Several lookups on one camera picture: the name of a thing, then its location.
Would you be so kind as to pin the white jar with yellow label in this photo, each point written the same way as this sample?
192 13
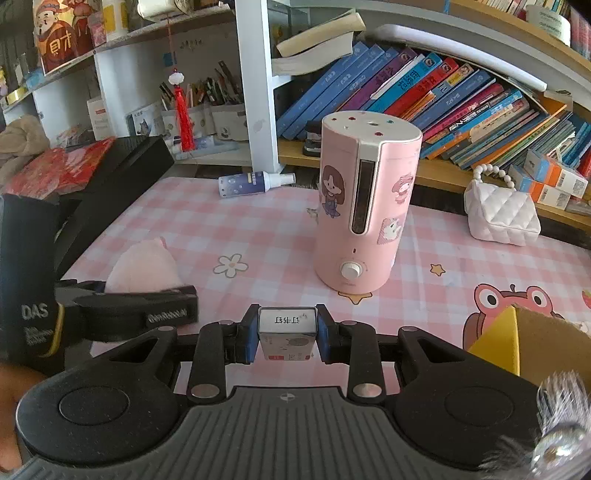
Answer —
114 16

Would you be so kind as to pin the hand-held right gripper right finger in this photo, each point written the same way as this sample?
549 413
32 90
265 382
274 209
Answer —
322 341

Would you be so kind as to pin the blue spray bottle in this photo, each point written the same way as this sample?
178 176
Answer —
249 183

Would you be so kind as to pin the pink humidifier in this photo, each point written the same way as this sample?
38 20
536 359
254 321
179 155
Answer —
364 207

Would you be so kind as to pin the black case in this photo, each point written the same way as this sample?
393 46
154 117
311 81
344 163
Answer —
124 170

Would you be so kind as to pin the blue and white carton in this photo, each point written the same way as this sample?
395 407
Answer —
143 120

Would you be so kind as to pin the white bookshelf frame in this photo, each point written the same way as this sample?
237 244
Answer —
256 92

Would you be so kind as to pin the red tassel ornament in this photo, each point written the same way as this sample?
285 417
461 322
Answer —
183 115

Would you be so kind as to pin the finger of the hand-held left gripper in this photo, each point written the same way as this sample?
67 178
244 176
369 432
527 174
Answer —
81 288
138 311

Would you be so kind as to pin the furry sleeve with silver bead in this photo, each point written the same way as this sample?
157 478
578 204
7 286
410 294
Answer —
561 401

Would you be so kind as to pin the person's left forearm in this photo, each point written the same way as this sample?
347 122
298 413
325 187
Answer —
16 406

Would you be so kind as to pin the pink plush pouch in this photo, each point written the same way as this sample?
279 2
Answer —
143 267

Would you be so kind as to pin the yellow cardboard box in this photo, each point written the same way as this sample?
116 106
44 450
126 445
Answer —
498 341

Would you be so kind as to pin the small staples box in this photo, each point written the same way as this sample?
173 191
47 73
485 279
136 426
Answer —
287 337

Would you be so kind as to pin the black stapler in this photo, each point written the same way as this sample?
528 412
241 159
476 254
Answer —
312 141

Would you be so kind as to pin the beige cloth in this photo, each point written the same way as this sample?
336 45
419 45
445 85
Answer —
23 138

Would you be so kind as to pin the red paper packet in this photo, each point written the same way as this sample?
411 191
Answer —
55 166

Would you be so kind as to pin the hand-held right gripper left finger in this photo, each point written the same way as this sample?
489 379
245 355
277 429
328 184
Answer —
251 341

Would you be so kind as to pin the row of colourful books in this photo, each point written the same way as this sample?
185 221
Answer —
415 92

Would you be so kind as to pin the orange and blue carton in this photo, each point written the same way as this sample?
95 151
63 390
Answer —
538 189
556 168

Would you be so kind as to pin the round tin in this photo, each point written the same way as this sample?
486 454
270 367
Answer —
549 23

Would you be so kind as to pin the thick cream-paged book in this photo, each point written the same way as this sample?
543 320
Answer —
318 41

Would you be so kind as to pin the red figure decoration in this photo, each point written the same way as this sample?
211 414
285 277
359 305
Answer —
60 37

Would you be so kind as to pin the white quilted purse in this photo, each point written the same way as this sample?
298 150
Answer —
501 212

